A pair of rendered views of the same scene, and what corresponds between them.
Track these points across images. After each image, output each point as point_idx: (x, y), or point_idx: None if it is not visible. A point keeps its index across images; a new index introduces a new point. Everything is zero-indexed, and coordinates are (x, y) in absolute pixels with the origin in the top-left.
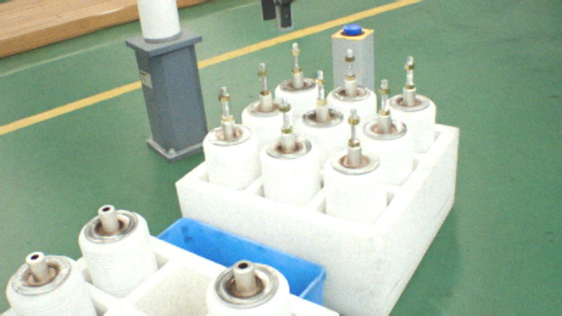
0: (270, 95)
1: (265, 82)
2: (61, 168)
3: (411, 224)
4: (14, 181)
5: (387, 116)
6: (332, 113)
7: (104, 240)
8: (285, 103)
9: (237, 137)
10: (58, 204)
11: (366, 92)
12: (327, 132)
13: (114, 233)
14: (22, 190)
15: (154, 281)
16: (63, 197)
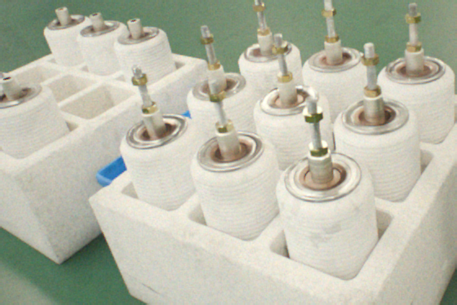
0: (329, 45)
1: (328, 26)
2: (449, 38)
3: (166, 260)
4: (422, 24)
5: (216, 131)
6: (299, 104)
7: (121, 37)
8: (201, 33)
9: (260, 55)
10: (381, 56)
11: (373, 129)
12: (254, 110)
13: (126, 38)
14: (405, 33)
15: (123, 86)
16: (395, 55)
